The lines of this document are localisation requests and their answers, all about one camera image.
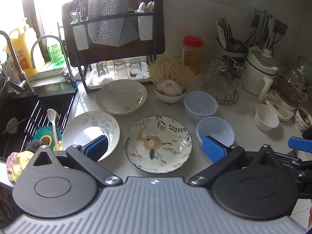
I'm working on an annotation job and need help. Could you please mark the translucent plastic bowl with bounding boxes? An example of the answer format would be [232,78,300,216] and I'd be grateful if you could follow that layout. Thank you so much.
[196,117,235,149]
[183,90,218,121]

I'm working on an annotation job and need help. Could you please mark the white leaf pattern bowl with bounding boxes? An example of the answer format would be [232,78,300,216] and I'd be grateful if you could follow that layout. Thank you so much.
[62,110,121,161]

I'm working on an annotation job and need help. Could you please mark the white ceramic bowl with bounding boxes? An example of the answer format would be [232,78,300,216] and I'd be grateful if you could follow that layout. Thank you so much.
[254,104,279,132]

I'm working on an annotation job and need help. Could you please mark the floral pattern plate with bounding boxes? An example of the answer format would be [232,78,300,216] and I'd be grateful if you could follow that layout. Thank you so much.
[124,116,192,174]

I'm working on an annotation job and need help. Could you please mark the beige leaf pattern plate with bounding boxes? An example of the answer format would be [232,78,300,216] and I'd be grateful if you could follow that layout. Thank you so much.
[96,79,148,115]

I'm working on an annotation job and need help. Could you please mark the chrome kitchen faucet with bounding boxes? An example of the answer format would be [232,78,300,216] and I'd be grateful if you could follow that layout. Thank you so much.
[30,35,79,87]

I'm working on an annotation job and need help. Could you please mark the patterned bowl with tea leaves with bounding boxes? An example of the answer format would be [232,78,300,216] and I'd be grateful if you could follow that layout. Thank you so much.
[295,107,312,132]

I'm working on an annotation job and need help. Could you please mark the glass health kettle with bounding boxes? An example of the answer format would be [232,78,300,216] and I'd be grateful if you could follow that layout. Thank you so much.
[264,65,311,121]

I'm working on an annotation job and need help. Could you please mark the steel wool scrubber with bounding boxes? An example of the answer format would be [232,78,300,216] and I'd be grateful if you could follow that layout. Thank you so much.
[25,139,43,154]

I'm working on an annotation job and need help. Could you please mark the white silicone spoon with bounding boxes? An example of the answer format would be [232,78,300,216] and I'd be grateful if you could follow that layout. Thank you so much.
[47,108,62,151]

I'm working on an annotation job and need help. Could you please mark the yellow dish cloth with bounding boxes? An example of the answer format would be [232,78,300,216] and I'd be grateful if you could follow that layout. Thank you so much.
[6,151,34,183]

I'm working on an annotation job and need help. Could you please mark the bowl with onion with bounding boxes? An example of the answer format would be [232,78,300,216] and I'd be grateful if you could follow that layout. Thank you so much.
[154,79,186,104]

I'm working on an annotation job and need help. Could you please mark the drinking glass left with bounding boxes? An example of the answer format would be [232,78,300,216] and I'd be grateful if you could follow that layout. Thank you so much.
[96,61,109,77]

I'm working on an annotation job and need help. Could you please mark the drinking glass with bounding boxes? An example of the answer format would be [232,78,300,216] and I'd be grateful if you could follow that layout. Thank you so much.
[129,58,143,80]
[113,59,129,80]
[96,61,109,77]

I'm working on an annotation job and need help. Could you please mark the drinking glass middle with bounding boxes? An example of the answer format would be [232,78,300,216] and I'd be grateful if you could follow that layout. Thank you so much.
[113,59,129,80]

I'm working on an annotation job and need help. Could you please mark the drinking glass right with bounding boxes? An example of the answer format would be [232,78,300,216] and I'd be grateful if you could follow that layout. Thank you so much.
[129,58,143,80]

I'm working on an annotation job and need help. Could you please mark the dried noodle bundle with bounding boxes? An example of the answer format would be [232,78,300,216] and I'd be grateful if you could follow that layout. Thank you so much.
[148,56,195,89]

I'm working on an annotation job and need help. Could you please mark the green soap bottle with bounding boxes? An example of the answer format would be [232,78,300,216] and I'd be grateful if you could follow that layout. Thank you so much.
[47,38,65,66]

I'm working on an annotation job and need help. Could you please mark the chopstick holder with chopsticks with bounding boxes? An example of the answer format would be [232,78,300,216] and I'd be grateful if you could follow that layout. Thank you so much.
[215,18,248,60]

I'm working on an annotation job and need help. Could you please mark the hanging scissors and utensils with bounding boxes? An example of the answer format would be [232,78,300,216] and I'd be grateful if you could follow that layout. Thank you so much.
[249,8,288,53]

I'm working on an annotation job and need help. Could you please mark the red lid plastic jar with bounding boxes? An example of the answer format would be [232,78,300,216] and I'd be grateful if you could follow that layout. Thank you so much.
[181,36,204,74]

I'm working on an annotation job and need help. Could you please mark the yellow detergent bottle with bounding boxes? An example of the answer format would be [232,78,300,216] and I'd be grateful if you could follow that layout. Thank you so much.
[8,18,39,77]

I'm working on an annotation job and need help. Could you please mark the black dish rack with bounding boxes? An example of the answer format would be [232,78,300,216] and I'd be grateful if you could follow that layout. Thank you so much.
[62,0,166,92]

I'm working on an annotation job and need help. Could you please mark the wire rack with glasses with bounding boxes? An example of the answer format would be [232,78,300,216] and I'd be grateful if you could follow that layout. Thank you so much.
[202,56,247,105]

